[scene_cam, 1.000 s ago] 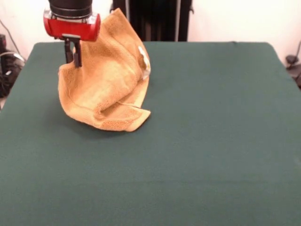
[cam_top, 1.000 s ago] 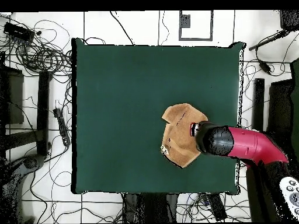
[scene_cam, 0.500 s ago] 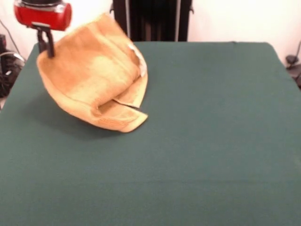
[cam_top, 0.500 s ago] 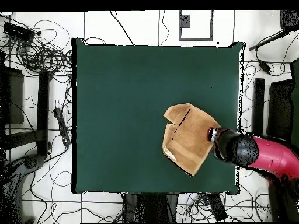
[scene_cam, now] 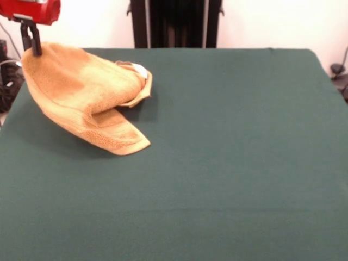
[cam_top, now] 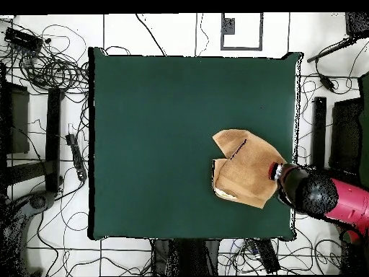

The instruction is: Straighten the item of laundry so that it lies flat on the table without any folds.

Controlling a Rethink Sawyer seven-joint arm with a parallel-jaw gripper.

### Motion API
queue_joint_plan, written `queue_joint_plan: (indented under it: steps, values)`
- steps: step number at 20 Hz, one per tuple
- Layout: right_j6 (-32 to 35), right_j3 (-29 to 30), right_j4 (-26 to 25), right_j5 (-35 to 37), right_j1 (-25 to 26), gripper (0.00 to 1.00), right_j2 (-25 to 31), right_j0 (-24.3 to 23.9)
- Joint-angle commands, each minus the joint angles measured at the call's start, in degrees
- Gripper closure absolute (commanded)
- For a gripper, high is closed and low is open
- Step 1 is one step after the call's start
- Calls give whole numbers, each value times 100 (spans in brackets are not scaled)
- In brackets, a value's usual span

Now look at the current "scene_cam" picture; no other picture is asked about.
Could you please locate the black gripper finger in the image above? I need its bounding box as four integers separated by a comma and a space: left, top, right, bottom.
20, 23, 33, 52
28, 23, 43, 57

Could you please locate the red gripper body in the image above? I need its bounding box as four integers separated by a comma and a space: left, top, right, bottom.
0, 0, 61, 27

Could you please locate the yellow-orange terry towel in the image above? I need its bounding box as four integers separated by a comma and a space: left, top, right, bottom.
21, 41, 153, 157

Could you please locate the dark green tablecloth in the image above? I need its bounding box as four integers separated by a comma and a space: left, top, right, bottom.
0, 48, 348, 261

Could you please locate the black equipment with cables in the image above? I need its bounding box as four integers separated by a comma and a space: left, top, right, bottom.
0, 39, 30, 113

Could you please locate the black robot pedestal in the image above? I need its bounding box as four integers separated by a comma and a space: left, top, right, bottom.
126, 0, 225, 49

